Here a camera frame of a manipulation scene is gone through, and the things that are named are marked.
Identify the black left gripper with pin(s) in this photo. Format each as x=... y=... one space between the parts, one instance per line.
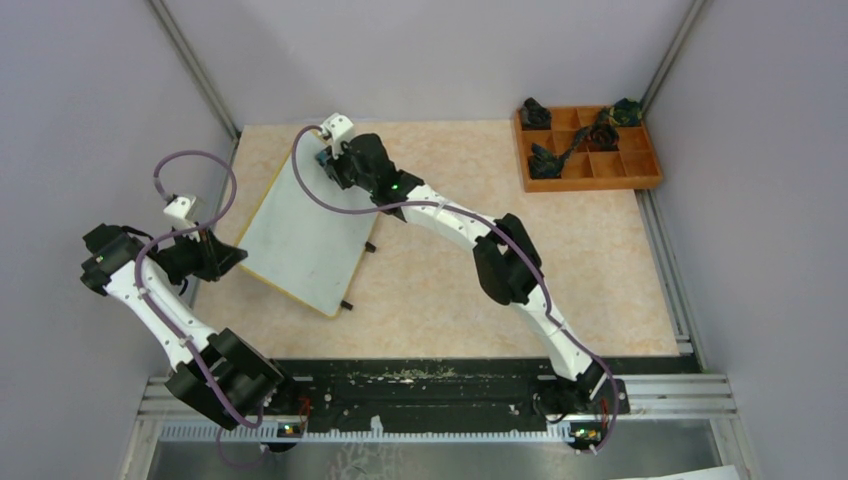
x=215 y=255

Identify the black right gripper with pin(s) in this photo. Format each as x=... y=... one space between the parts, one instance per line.
x=334 y=169

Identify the white whiteboard with yellow frame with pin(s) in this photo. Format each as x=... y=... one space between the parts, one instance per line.
x=300 y=248

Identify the blue whiteboard eraser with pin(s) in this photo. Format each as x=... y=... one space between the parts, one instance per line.
x=323 y=157

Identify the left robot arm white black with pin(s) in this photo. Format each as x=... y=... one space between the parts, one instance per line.
x=216 y=373

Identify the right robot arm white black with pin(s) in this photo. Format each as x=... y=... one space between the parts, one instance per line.
x=507 y=264

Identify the dark rolled cloth far left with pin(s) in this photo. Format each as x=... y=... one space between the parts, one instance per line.
x=534 y=116

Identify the dark rolled cloth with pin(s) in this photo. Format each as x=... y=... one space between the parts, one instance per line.
x=534 y=116
x=625 y=112
x=603 y=137

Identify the dark cloth lower left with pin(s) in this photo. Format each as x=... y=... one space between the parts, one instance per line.
x=548 y=162

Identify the dark rolled cloth centre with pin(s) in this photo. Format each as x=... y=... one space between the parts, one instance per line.
x=603 y=137

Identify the dark rolled cloth top right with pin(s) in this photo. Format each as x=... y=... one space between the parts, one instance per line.
x=625 y=112

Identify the orange compartment tray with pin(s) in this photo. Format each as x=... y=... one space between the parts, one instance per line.
x=630 y=164

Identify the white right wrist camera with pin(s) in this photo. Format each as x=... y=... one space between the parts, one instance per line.
x=336 y=131

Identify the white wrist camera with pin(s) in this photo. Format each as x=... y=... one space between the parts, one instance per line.
x=336 y=131
x=181 y=211

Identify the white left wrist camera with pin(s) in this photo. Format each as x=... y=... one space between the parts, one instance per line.
x=181 y=211

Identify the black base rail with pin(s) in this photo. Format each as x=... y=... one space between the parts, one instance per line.
x=434 y=396

